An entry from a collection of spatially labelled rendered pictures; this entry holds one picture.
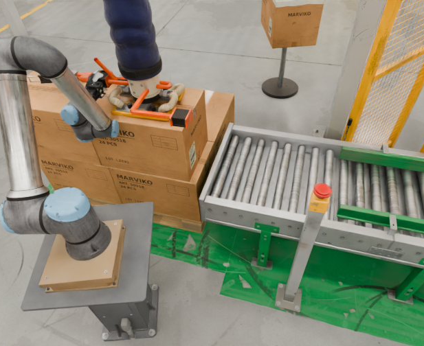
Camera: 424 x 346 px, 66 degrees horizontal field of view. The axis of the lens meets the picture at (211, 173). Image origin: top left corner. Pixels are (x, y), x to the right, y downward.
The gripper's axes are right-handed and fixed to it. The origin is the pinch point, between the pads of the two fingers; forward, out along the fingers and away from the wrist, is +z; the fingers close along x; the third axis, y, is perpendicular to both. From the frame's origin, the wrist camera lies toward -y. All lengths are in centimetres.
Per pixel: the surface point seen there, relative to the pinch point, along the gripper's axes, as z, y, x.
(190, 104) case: 4, 51, -13
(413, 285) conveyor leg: -37, 189, -87
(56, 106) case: -13.8, -25.8, -13.1
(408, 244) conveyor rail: -38, 173, -49
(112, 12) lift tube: -10.6, 25.1, 40.8
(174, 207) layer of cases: -20, 41, -82
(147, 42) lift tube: -5.0, 36.2, 25.9
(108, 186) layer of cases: -20, -7, -73
